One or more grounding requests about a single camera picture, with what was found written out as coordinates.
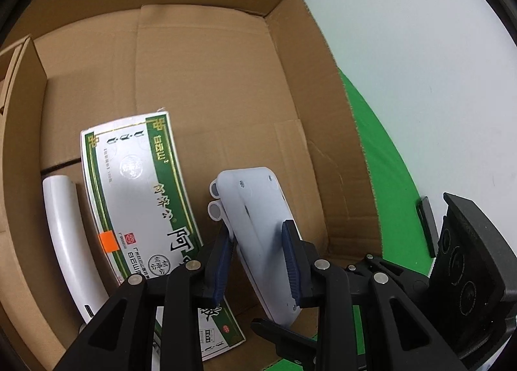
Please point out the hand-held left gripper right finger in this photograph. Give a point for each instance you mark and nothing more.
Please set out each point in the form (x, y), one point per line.
(291, 262)

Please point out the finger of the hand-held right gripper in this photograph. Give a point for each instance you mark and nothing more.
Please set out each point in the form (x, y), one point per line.
(428, 225)
(282, 336)

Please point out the green and white medicine box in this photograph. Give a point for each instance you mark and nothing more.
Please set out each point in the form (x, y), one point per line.
(137, 177)

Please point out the green tablecloth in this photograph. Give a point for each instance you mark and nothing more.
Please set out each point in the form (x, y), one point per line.
(387, 177)

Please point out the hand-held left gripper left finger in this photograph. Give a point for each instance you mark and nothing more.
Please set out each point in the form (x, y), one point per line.
(220, 266)

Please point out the white cylindrical device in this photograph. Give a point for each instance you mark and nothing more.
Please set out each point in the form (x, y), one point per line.
(66, 233)

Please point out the brown cardboard box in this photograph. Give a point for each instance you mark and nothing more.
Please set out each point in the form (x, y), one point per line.
(226, 72)

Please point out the white plastic device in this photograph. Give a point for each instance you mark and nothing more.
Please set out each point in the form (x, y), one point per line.
(254, 209)

